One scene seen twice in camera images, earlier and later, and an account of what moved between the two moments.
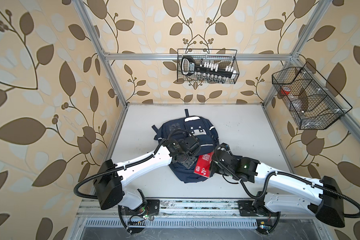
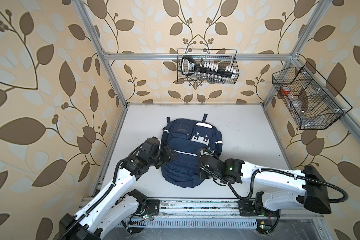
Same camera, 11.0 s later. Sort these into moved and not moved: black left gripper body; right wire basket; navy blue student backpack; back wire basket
Moved: black left gripper body; navy blue student backpack
Not moved: back wire basket; right wire basket
